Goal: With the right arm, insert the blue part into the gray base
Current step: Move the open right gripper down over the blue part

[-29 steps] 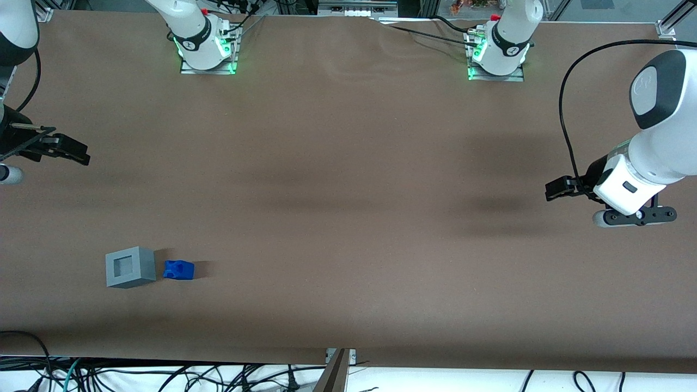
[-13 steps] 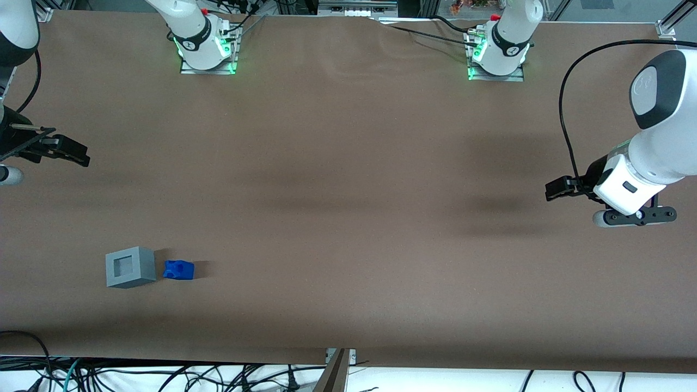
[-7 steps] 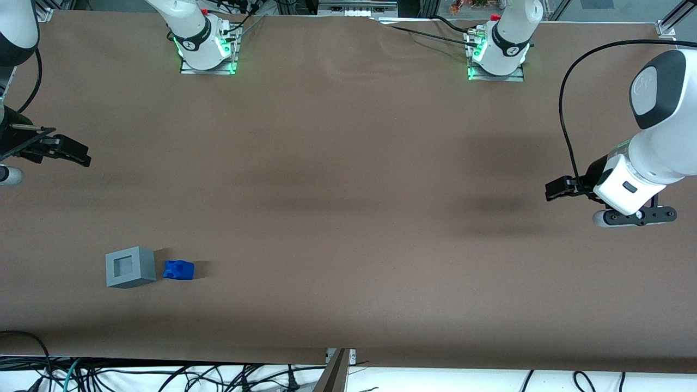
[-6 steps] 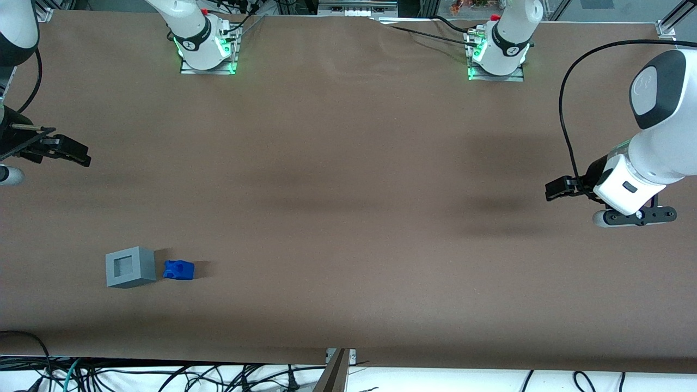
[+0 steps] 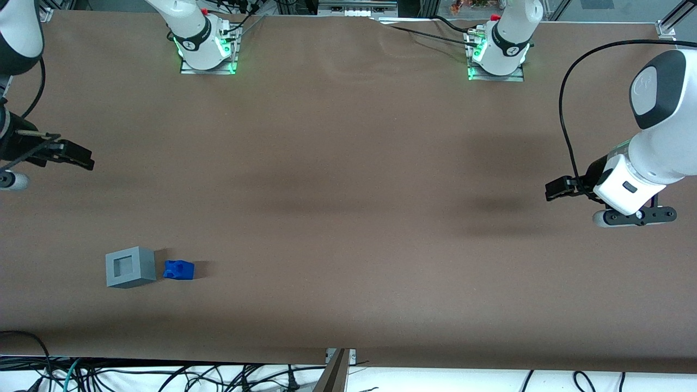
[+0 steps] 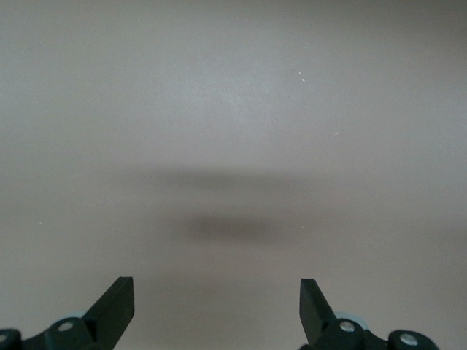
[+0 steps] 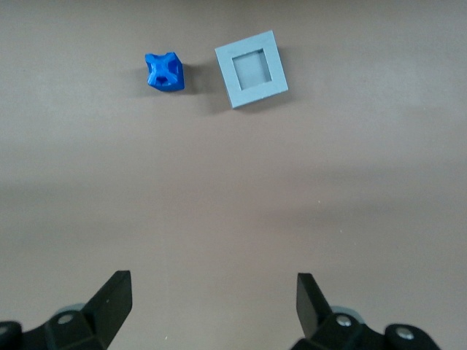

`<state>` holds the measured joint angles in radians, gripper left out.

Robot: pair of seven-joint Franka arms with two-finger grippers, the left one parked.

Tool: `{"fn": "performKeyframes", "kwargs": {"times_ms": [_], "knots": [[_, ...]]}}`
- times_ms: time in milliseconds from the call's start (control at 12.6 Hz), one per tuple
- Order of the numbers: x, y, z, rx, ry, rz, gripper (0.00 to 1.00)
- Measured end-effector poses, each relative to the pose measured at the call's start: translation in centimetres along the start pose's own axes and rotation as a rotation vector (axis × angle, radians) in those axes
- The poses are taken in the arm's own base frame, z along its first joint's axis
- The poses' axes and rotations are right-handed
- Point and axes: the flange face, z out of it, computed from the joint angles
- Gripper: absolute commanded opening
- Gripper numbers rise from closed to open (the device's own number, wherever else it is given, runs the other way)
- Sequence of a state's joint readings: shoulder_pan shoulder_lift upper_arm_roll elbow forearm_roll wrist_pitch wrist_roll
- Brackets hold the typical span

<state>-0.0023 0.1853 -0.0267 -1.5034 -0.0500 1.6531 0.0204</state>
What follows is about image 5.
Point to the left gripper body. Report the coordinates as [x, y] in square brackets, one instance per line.
[595, 172]

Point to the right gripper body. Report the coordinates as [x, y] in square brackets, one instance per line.
[22, 147]

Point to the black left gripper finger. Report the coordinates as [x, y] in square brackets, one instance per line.
[563, 194]
[566, 184]

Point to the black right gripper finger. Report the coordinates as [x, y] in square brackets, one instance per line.
[73, 148]
[76, 163]

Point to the blue plastic part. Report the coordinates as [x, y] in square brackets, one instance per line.
[179, 270]

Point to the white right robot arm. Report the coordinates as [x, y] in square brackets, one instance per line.
[190, 27]

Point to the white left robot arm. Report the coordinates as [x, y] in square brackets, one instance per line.
[667, 141]

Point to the gray square base block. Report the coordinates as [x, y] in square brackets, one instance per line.
[144, 267]

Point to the brown table cover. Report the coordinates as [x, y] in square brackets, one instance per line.
[348, 163]

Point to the dark angled support beam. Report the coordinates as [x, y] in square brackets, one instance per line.
[333, 378]

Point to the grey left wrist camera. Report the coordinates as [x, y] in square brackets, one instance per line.
[637, 216]

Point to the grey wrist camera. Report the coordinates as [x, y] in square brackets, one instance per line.
[637, 216]
[16, 181]

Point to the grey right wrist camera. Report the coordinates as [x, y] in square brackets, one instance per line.
[16, 181]

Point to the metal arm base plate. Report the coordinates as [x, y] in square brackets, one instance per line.
[512, 78]
[190, 69]

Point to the silver corner bracket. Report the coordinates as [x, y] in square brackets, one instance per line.
[665, 30]

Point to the silver table edge bracket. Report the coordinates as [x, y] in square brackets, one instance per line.
[353, 356]

